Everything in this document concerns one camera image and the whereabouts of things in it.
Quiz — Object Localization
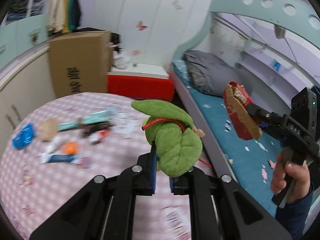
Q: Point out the red brown snack box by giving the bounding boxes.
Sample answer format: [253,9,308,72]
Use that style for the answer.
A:
[223,81,262,140]

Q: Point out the green leaf plush toy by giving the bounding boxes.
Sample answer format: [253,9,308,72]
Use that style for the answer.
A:
[131,100,205,178]

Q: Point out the white blue toothpaste box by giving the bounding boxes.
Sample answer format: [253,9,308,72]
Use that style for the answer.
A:
[39,153,80,164]

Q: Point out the teal long snack wrapper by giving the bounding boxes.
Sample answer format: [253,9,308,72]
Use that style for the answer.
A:
[57,110,111,132]

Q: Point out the blue snack wrapper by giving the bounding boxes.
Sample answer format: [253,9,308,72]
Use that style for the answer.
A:
[12,123,36,150]

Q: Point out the beige sock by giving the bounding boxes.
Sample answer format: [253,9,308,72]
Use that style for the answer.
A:
[39,118,59,141]

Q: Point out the person's right hand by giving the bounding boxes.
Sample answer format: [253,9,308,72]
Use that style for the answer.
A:
[271,151,311,204]

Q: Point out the teal bed mattress sheet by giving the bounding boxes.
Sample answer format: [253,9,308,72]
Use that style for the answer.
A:
[171,65,281,215]

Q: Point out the orange round object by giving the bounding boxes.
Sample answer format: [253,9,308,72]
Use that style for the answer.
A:
[62,141,79,155]

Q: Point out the pink checkered tablecloth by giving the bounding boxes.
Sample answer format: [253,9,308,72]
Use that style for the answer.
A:
[0,91,218,240]

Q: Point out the grey folded blanket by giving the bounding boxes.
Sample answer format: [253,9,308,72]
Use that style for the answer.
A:
[183,50,253,97]

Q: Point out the red storage bench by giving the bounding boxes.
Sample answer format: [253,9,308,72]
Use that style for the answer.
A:
[107,63,175,102]

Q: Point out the beige low cabinet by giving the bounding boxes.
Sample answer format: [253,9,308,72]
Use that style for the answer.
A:
[1,42,56,155]

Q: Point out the large cardboard box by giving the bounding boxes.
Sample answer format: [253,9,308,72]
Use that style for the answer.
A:
[49,33,112,98]

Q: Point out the white plastic bag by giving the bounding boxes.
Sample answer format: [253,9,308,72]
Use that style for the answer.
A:
[113,49,130,69]

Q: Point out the black clothes pile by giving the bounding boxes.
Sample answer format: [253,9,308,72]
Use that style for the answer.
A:
[72,27,121,46]

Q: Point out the white wardrobe doors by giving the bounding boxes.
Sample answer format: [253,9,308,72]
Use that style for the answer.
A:
[79,0,210,66]

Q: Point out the teal drawer unit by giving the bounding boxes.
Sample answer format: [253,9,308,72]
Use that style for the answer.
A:
[0,14,49,68]

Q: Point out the hanging jackets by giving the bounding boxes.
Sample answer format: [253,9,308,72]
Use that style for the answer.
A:
[47,0,82,35]

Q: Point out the purple stair shelf unit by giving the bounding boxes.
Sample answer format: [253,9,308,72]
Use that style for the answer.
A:
[1,0,49,26]

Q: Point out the teal bunk bed frame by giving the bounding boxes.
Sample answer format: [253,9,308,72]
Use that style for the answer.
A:
[170,0,320,228]

